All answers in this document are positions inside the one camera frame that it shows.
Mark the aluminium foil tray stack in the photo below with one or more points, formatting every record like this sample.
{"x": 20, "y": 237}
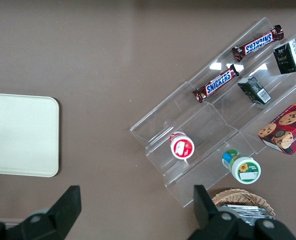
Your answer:
{"x": 245, "y": 211}

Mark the red label yoghurt cup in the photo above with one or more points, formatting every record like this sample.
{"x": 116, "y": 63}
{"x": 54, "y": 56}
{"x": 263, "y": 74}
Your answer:
{"x": 182, "y": 148}

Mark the cream plastic tray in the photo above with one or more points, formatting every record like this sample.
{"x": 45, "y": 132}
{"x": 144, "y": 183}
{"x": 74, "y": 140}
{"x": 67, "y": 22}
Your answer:
{"x": 20, "y": 135}

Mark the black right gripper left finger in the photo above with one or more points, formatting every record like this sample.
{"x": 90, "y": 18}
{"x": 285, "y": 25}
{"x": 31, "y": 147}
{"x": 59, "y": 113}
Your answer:
{"x": 50, "y": 222}

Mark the green label yoghurt cup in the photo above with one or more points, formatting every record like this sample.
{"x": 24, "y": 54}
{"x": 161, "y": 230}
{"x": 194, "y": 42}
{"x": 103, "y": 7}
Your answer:
{"x": 242, "y": 167}

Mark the clear acrylic stepped stand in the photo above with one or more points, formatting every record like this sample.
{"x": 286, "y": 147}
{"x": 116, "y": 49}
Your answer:
{"x": 212, "y": 130}

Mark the dark box with white side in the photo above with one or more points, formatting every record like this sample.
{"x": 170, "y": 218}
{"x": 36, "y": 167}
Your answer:
{"x": 287, "y": 57}

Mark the red tartan cookie box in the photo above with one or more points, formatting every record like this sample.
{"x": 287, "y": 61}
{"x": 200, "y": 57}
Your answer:
{"x": 287, "y": 130}

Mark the light wicker basket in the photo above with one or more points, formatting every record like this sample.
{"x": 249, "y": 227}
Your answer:
{"x": 237, "y": 196}

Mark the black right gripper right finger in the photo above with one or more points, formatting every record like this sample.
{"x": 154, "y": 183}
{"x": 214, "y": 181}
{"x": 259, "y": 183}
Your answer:
{"x": 217, "y": 225}

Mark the Snickers chocolate bar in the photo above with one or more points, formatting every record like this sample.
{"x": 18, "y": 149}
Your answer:
{"x": 258, "y": 43}
{"x": 218, "y": 83}

